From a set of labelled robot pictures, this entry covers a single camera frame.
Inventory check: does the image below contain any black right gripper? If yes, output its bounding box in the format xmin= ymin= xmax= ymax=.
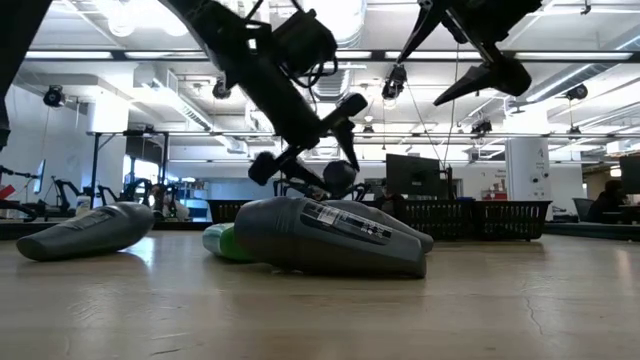
xmin=397 ymin=0 xmax=544 ymax=107

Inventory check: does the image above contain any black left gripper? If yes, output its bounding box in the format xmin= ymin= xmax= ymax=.
xmin=224 ymin=47 xmax=369 ymax=195

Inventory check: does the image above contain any grey deodorant bottle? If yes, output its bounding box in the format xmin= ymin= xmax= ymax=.
xmin=16 ymin=201 xmax=156 ymax=263
xmin=324 ymin=199 xmax=435 ymax=254
xmin=233 ymin=195 xmax=428 ymax=280

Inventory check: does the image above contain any green Pert shampoo bottle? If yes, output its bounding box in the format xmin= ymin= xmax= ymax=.
xmin=201 ymin=222 xmax=257 ymax=264

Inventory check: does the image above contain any fluorescent light strip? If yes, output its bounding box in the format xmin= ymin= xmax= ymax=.
xmin=384 ymin=49 xmax=482 ymax=61
xmin=514 ymin=49 xmax=634 ymax=62
xmin=24 ymin=49 xmax=114 ymax=61
xmin=124 ymin=49 xmax=209 ymax=59

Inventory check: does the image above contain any black slotted plastic basket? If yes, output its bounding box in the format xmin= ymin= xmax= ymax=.
xmin=394 ymin=200 xmax=476 ymax=242
xmin=207 ymin=199 xmax=251 ymax=225
xmin=472 ymin=200 xmax=553 ymax=243

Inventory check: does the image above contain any black computer monitor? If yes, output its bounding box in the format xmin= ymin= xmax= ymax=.
xmin=385 ymin=153 xmax=442 ymax=198
xmin=619 ymin=155 xmax=640 ymax=196

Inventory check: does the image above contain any white round column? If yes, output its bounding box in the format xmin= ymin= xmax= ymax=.
xmin=504 ymin=137 xmax=554 ymax=202

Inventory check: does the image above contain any person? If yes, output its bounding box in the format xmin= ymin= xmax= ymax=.
xmin=584 ymin=178 xmax=627 ymax=224
xmin=149 ymin=183 xmax=191 ymax=222

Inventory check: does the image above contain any grey office chair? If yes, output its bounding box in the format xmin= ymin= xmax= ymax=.
xmin=572 ymin=197 xmax=595 ymax=223

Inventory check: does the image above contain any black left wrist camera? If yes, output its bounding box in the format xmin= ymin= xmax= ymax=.
xmin=272 ymin=8 xmax=340 ymax=80

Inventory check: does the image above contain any white rectangular air duct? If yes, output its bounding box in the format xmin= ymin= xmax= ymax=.
xmin=132 ymin=62 xmax=217 ymax=132

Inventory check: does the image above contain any black metal stand frame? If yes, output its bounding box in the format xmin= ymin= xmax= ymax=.
xmin=87 ymin=130 xmax=171 ymax=211

